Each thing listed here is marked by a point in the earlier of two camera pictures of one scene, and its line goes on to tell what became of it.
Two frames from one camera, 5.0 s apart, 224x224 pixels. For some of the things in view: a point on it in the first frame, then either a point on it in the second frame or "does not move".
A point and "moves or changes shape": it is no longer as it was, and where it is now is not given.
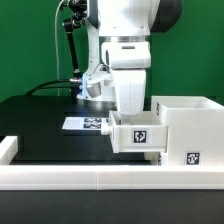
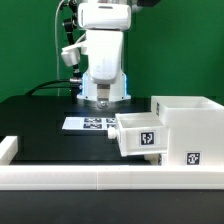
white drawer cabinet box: x=195 y=129 does not move
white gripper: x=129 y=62 -> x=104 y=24
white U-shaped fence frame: x=34 y=177 does not move
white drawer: x=155 y=158 does not move
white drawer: x=140 y=133 moves or changes shape
